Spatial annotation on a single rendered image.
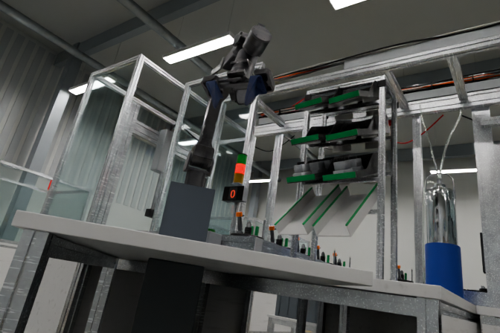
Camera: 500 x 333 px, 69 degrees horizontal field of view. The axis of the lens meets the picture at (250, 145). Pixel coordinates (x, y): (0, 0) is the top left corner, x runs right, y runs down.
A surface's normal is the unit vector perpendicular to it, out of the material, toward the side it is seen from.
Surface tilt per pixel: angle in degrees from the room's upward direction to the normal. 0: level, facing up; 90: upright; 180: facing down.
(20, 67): 90
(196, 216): 90
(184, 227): 90
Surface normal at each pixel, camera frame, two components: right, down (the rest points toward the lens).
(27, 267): 0.18, -0.34
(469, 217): -0.56, -0.38
